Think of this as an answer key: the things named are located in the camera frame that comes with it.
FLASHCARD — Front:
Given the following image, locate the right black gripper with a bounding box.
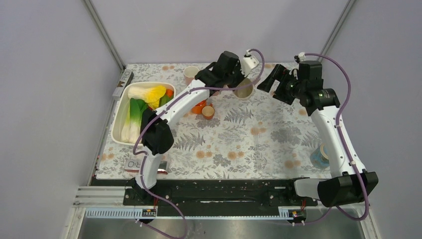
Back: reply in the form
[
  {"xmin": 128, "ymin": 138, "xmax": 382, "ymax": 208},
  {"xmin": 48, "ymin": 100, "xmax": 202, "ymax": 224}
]
[{"xmin": 256, "ymin": 64, "xmax": 305, "ymax": 105}]

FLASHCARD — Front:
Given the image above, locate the cream floral mug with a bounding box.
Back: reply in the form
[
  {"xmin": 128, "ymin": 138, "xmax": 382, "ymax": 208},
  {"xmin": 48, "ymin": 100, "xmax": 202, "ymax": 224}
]
[{"xmin": 233, "ymin": 78, "xmax": 254, "ymax": 100}]

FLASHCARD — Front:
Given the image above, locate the light pink mug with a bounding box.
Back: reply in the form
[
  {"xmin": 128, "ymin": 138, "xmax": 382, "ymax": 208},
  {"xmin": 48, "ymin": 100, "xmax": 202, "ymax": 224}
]
[{"xmin": 183, "ymin": 66, "xmax": 199, "ymax": 85}]

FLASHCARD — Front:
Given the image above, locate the small red-orange mug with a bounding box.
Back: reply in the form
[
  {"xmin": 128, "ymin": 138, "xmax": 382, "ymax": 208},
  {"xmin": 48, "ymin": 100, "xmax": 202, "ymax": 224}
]
[{"xmin": 201, "ymin": 104, "xmax": 215, "ymax": 120}]

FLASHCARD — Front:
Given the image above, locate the orange mug black rim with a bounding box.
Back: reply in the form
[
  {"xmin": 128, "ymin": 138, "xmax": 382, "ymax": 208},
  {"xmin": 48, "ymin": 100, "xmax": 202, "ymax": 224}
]
[{"xmin": 191, "ymin": 100, "xmax": 207, "ymax": 115}]

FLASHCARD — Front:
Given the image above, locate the blue glazed mug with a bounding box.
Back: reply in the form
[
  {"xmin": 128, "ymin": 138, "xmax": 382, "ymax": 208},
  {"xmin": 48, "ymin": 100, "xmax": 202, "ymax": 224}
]
[{"xmin": 310, "ymin": 143, "xmax": 329, "ymax": 169}]

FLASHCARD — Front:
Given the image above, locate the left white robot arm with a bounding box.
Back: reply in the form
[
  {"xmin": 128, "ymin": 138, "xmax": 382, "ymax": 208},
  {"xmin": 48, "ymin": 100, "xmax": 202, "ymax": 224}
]
[{"xmin": 130, "ymin": 51, "xmax": 247, "ymax": 205}]

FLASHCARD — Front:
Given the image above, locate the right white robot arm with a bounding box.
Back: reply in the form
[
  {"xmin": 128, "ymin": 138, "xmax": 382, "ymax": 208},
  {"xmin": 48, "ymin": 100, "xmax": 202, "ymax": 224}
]
[{"xmin": 257, "ymin": 60, "xmax": 379, "ymax": 207}]

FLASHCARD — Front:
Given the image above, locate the floral table mat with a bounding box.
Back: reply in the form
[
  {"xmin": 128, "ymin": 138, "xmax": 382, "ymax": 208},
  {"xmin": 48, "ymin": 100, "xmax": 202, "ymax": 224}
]
[{"xmin": 96, "ymin": 62, "xmax": 345, "ymax": 180}]

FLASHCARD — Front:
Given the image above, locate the toy carrot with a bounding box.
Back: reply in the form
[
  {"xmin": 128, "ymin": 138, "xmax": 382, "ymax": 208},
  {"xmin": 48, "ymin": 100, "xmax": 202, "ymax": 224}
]
[{"xmin": 166, "ymin": 89, "xmax": 174, "ymax": 98}]

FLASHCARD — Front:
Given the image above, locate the toy yellow cabbage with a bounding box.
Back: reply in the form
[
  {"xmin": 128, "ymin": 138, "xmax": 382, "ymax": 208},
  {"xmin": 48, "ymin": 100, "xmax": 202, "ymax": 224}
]
[{"xmin": 127, "ymin": 86, "xmax": 167, "ymax": 109}]

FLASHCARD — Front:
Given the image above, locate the white plastic tray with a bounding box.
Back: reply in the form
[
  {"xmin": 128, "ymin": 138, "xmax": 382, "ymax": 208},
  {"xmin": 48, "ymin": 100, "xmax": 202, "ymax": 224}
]
[{"xmin": 110, "ymin": 82, "xmax": 176, "ymax": 146}]

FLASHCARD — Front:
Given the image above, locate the toy green bok choy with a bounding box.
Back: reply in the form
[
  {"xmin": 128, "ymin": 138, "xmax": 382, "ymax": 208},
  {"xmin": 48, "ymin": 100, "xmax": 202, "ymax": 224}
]
[{"xmin": 120, "ymin": 98, "xmax": 148, "ymax": 143}]

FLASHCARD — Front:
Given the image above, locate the silver snack packet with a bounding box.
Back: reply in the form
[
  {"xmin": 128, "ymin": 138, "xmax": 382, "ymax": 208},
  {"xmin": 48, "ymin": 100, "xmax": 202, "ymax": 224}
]
[{"xmin": 124, "ymin": 159, "xmax": 168, "ymax": 175}]

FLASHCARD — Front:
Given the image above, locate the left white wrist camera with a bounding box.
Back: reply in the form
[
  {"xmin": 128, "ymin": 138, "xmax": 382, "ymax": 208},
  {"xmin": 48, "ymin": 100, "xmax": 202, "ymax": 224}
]
[{"xmin": 240, "ymin": 53, "xmax": 260, "ymax": 77}]

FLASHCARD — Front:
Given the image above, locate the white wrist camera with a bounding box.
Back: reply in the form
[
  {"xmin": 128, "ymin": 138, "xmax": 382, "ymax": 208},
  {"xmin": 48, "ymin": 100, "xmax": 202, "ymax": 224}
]
[
  {"xmin": 240, "ymin": 53, "xmax": 260, "ymax": 77},
  {"xmin": 294, "ymin": 52, "xmax": 306, "ymax": 63}
]

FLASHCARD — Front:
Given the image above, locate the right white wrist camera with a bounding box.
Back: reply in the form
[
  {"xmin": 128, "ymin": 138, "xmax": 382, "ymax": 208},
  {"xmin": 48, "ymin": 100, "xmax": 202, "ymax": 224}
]
[{"xmin": 294, "ymin": 52, "xmax": 306, "ymax": 63}]

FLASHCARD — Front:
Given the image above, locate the grey box at wall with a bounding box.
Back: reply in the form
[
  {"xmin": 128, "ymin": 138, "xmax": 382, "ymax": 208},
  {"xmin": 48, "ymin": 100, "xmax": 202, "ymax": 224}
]
[{"xmin": 112, "ymin": 69, "xmax": 134, "ymax": 100}]

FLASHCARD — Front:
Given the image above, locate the white cable duct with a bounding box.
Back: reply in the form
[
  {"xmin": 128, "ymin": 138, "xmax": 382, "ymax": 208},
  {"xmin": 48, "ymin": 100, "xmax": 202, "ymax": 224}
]
[{"xmin": 85, "ymin": 207, "xmax": 306, "ymax": 220}]

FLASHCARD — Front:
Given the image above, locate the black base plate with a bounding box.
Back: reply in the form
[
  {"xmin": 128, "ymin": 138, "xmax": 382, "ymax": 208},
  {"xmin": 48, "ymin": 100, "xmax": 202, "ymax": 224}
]
[{"xmin": 123, "ymin": 179, "xmax": 317, "ymax": 215}]

